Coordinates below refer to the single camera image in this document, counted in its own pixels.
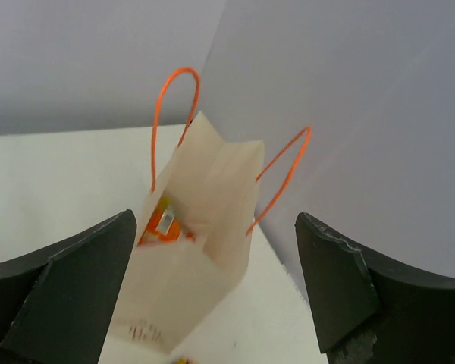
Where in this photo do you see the cream paper gift bag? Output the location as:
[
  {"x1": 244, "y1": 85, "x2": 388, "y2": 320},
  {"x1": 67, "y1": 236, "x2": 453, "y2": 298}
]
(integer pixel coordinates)
[{"x1": 100, "y1": 107, "x2": 271, "y2": 363}]

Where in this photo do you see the orange Fox's candy bag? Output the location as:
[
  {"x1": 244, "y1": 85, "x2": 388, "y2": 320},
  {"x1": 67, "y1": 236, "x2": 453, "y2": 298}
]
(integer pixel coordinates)
[{"x1": 138, "y1": 196, "x2": 196, "y2": 246}]

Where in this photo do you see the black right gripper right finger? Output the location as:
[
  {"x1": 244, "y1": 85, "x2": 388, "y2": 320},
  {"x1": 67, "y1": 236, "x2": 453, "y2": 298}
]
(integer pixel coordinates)
[{"x1": 295, "y1": 212, "x2": 455, "y2": 363}]

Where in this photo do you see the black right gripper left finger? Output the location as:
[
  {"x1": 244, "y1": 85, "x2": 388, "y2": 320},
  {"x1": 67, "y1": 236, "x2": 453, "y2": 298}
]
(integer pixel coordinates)
[{"x1": 0, "y1": 210, "x2": 137, "y2": 364}]

